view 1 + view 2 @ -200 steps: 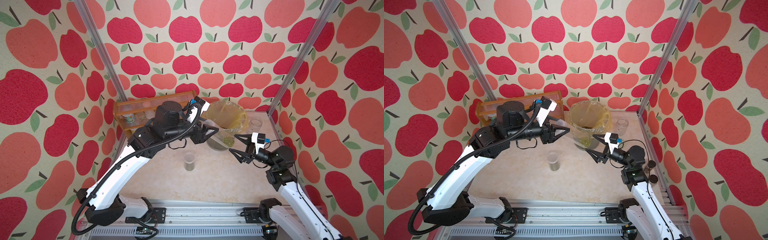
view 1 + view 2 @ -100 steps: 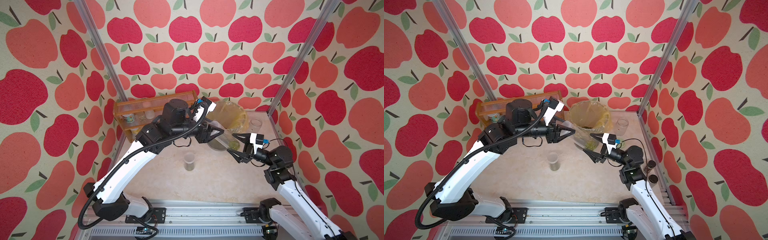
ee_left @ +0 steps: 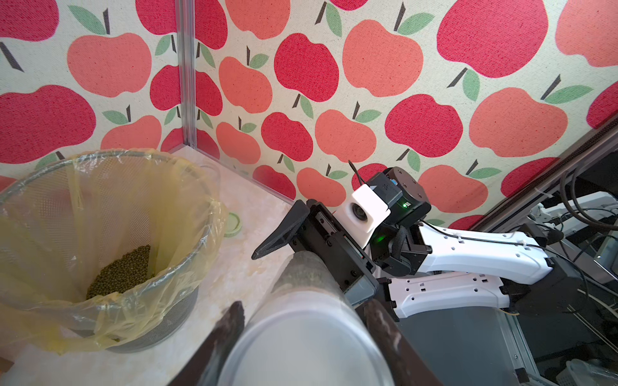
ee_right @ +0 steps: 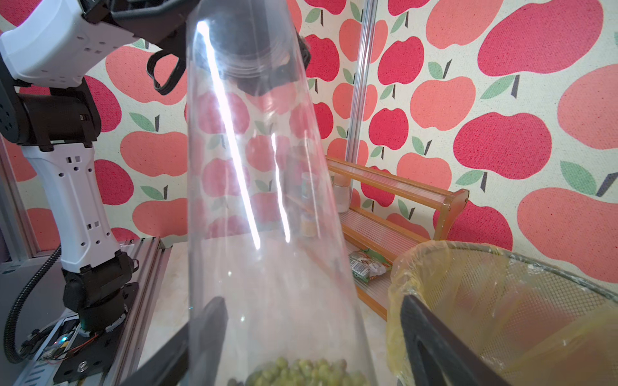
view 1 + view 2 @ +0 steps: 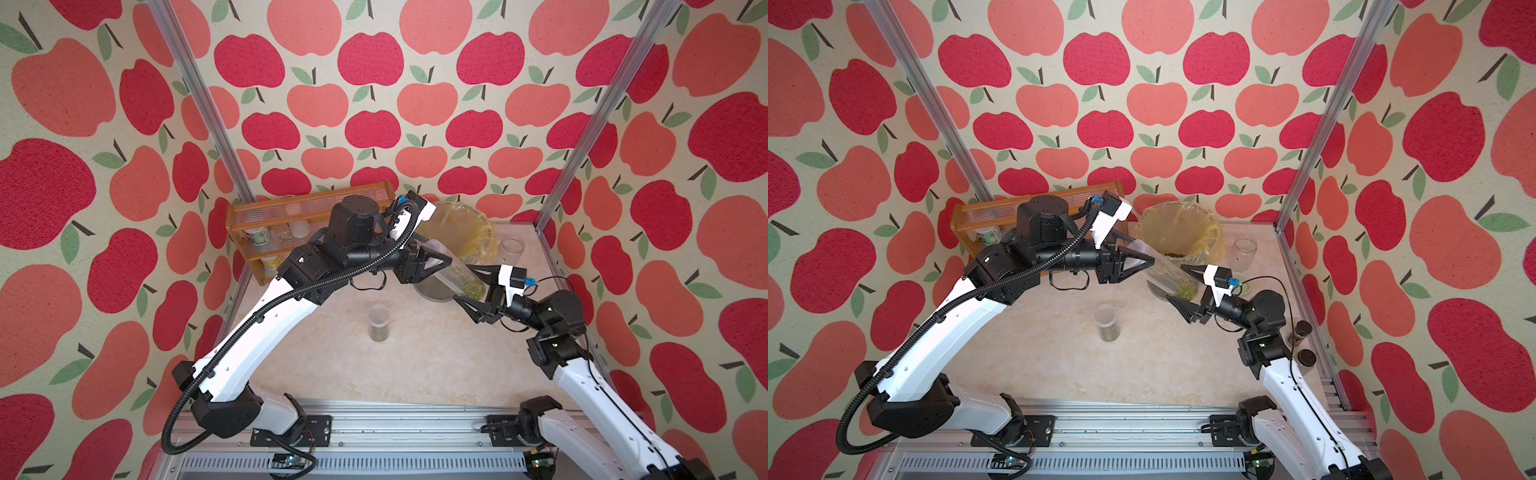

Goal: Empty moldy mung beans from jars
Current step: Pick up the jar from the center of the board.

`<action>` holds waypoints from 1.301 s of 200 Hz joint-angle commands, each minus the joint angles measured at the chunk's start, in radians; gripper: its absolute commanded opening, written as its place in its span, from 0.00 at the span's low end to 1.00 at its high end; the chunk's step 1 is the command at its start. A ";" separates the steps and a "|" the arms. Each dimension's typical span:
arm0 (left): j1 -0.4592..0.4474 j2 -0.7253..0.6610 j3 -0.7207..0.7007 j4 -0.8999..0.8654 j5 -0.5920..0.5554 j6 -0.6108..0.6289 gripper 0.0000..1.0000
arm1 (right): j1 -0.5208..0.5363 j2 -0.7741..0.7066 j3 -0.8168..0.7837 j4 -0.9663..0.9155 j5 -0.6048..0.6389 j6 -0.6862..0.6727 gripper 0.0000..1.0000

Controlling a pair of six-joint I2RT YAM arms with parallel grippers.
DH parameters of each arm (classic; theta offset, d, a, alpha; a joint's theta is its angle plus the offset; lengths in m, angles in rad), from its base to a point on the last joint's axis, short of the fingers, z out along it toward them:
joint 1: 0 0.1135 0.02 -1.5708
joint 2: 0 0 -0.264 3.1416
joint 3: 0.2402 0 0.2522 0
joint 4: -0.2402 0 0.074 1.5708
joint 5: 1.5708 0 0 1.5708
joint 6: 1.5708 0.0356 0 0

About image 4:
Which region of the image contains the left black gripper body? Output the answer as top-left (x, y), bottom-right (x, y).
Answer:
top-left (144, 1), bottom-right (312, 96)

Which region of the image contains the white pink bottle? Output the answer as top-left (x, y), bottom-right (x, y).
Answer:
top-left (332, 174), bottom-right (351, 213)

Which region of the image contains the yellow plastic bin liner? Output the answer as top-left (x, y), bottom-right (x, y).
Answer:
top-left (385, 240), bottom-right (618, 386)

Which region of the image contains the green mung bean packet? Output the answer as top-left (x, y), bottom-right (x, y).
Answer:
top-left (349, 249), bottom-right (392, 283)

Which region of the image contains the green white cup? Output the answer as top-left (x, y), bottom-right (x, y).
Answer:
top-left (301, 172), bottom-right (320, 200)

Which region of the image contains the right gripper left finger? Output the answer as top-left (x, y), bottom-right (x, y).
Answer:
top-left (122, 297), bottom-right (229, 386)

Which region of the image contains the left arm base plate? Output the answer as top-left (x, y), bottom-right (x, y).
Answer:
top-left (28, 308), bottom-right (141, 385)

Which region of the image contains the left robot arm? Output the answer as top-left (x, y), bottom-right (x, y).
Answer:
top-left (1, 1), bottom-right (311, 333)

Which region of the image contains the yellow small can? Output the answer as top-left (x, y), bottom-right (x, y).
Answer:
top-left (300, 212), bottom-right (319, 237)

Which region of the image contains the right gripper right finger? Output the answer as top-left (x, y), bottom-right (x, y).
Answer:
top-left (400, 295), bottom-right (508, 385)

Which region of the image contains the left aluminium corner post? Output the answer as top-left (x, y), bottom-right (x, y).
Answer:
top-left (346, 0), bottom-right (379, 163)

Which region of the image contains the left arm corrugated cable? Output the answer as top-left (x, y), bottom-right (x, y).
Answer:
top-left (3, 244), bottom-right (64, 365)

